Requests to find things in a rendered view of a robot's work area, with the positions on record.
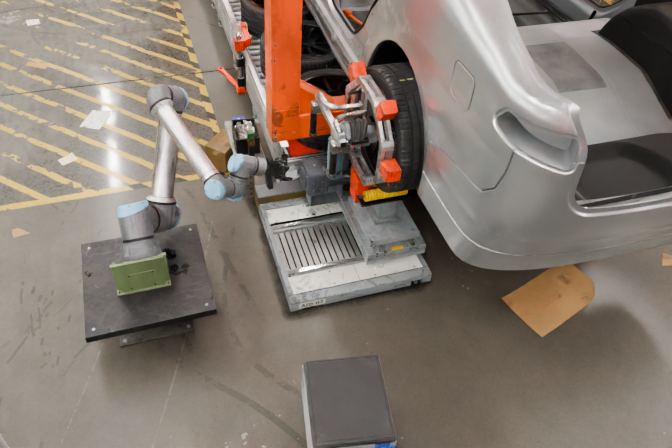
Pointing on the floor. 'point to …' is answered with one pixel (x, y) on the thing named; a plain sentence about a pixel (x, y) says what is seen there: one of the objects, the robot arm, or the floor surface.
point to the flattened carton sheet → (551, 298)
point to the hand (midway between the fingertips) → (296, 176)
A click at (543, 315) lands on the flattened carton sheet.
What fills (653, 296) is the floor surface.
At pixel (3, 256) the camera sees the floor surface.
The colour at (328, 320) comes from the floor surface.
